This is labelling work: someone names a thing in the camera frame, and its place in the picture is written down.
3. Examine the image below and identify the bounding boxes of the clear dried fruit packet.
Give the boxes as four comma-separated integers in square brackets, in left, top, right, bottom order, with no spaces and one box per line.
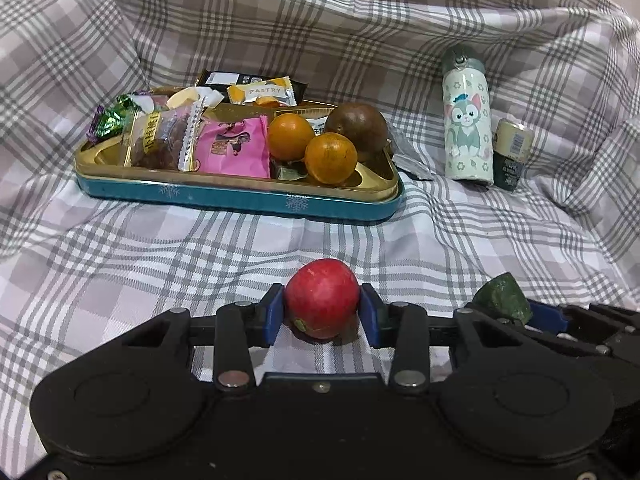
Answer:
[122,100,204,172]

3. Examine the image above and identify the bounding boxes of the brown passion fruit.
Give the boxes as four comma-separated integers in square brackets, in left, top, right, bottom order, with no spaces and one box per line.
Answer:
[324,102,388,162]

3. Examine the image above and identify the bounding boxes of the green beverage can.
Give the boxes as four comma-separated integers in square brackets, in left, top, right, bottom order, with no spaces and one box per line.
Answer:
[494,119,534,191]

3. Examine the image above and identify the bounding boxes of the pink snack packet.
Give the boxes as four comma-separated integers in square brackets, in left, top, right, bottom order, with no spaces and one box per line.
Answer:
[193,116,270,179]

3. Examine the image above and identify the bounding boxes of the plaid grey white cloth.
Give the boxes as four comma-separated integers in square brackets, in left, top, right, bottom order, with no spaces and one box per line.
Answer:
[0,0,640,478]

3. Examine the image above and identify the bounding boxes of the right small orange in tin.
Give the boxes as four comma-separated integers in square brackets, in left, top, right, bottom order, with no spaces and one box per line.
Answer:
[304,132,358,185]

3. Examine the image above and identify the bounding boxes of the teal gold snack tin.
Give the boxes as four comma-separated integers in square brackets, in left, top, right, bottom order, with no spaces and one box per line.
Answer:
[74,104,402,222]

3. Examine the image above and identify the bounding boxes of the green candy wrapper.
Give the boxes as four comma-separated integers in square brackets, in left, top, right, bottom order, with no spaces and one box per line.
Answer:
[86,93,140,144]

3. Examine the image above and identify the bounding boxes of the yellow pastry packet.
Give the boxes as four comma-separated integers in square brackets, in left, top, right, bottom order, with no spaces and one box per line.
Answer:
[227,76,297,107]

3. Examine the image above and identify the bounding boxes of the white cartoon cat bottle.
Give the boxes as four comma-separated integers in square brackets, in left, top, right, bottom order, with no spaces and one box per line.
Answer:
[442,44,494,185]

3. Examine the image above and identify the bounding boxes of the cucumber piece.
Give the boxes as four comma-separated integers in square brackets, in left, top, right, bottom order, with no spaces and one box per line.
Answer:
[472,272,533,325]

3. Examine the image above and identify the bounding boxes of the black snack packet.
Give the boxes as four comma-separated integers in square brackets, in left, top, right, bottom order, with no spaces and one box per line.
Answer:
[194,70,308,103]

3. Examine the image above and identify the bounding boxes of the left small orange in tin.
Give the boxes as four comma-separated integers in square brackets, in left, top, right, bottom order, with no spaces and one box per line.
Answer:
[267,113,314,162]

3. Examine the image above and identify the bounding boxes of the red radish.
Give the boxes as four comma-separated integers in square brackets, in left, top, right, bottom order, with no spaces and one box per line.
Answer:
[284,259,360,340]

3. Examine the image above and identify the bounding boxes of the small orange in tin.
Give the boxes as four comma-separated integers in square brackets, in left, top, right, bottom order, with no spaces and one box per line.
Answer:
[304,132,358,185]
[267,113,314,162]

